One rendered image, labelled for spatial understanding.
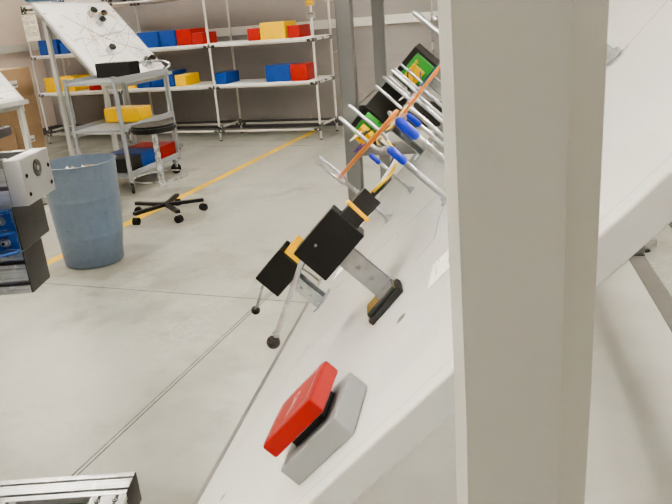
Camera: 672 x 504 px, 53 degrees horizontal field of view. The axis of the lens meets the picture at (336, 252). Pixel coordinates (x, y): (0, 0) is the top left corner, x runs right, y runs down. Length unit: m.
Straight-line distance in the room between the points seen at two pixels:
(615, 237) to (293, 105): 8.62
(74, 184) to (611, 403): 3.53
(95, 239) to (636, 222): 4.02
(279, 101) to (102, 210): 5.09
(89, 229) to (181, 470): 2.21
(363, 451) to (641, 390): 0.72
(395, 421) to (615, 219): 0.15
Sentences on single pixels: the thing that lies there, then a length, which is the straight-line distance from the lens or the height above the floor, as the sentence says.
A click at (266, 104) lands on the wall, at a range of 9.07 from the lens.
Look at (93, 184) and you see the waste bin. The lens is 4.16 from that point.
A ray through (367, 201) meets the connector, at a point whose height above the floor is 1.17.
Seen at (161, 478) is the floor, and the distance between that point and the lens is 2.31.
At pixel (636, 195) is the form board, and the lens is 0.33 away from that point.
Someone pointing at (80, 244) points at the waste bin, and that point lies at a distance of 4.28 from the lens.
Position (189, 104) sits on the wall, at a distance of 9.62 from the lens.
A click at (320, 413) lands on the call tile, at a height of 1.11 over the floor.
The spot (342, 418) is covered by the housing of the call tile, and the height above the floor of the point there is 1.10.
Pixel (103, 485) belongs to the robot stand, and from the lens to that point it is 1.95.
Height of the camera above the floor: 1.33
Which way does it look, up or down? 19 degrees down
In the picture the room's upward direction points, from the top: 5 degrees counter-clockwise
